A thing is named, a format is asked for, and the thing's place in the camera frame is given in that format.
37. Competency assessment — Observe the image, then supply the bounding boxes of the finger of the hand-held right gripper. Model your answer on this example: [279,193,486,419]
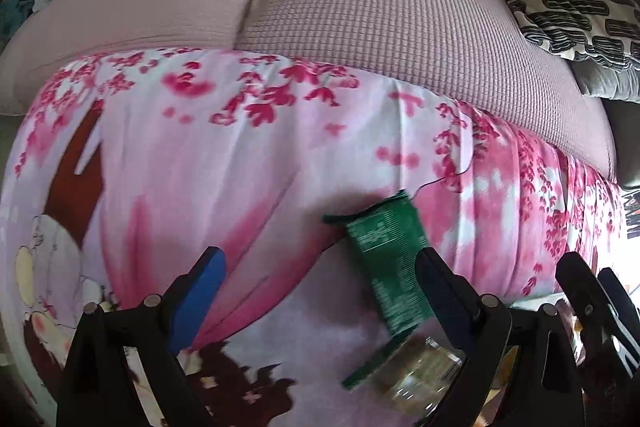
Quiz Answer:
[597,267,636,338]
[555,251,626,358]

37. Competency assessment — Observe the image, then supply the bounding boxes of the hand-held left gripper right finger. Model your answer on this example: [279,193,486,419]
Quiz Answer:
[414,246,586,427]

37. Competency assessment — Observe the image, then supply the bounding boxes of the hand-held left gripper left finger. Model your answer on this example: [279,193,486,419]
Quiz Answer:
[55,246,228,427]

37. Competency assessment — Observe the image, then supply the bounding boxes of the green snack packet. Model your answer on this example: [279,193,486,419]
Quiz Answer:
[322,189,436,392]

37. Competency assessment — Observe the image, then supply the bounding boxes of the printed blanket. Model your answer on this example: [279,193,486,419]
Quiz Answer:
[0,47,631,427]

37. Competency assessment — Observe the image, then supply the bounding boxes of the grey cushion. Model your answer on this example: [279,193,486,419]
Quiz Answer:
[570,57,640,102]

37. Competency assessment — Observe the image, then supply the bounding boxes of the pink sofa cover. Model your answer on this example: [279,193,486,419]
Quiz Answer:
[0,0,618,180]

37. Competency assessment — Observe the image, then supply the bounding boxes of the black and white patterned cushion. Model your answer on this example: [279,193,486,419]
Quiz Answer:
[487,0,640,70]

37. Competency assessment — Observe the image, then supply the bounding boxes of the teal cloth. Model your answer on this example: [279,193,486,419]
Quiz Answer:
[0,0,26,52]

